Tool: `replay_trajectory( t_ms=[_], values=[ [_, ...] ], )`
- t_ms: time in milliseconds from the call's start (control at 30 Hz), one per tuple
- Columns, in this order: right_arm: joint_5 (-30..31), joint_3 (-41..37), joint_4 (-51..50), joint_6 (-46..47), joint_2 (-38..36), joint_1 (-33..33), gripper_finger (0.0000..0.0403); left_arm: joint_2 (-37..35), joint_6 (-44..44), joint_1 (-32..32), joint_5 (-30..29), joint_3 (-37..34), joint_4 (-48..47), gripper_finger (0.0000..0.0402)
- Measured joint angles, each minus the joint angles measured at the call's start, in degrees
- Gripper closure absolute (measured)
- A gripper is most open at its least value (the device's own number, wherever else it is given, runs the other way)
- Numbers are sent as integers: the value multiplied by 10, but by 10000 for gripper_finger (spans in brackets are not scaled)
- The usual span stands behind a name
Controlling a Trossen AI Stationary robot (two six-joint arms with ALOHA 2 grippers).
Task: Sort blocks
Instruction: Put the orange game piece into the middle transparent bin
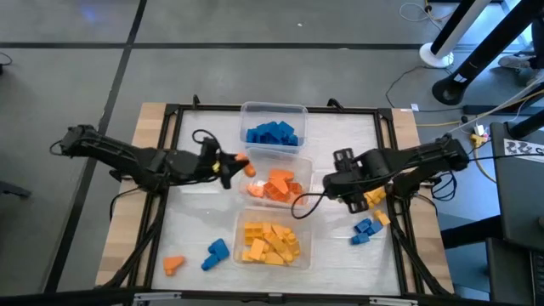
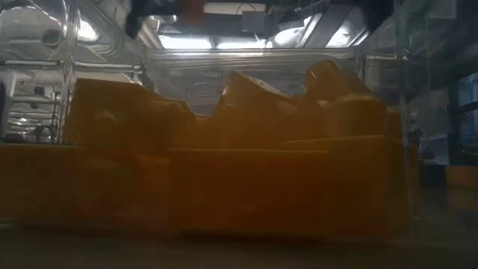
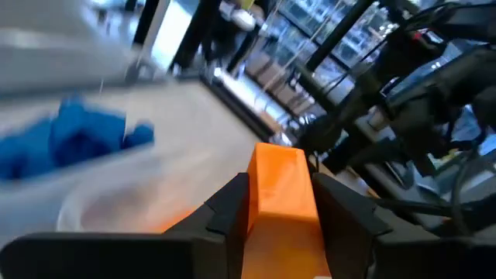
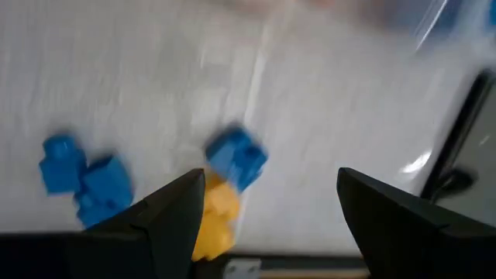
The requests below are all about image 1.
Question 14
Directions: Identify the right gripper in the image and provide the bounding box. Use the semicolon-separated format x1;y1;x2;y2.
323;148;373;214

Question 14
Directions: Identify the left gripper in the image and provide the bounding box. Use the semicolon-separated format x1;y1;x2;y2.
189;142;250;190

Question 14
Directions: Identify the clear plastic bin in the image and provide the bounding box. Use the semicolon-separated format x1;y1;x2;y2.
239;100;309;155
232;207;315;271
237;148;315;210

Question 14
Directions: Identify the white table mat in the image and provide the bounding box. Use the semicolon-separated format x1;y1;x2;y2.
150;110;403;298

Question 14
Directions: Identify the white pole with round base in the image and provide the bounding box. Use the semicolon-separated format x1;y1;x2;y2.
418;0;494;69

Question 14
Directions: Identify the black side desk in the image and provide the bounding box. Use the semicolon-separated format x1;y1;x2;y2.
484;122;544;306

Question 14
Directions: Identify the white marker sheet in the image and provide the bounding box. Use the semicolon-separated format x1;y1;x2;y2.
503;138;544;165

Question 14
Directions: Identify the black stand leg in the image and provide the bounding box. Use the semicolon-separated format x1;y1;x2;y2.
504;108;544;140

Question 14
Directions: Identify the black front beam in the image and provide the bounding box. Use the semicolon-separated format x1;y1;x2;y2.
0;286;544;306

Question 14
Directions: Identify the black stand foot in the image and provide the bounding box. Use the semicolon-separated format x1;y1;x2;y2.
0;180;33;200

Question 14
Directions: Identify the person's leg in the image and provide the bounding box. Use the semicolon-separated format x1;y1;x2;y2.
529;42;544;71

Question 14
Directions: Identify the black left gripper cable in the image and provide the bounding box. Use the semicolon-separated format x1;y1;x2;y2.
191;129;222;155

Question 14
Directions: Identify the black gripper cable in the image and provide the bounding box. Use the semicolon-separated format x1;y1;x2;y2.
191;129;222;155
291;190;341;220

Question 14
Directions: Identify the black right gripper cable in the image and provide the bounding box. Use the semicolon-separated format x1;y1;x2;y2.
291;190;341;220

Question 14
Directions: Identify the black floor cable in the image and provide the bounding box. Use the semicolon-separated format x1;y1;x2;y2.
384;65;447;111

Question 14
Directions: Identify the yellow floor cable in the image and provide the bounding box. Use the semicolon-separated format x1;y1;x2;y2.
415;88;544;128

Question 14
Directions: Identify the black table cable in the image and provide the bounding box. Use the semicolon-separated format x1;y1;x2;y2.
108;185;145;223

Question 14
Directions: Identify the black stand post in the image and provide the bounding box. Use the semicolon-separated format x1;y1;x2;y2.
431;0;544;106

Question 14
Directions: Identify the thin black power cable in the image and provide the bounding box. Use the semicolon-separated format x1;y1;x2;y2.
467;152;544;165

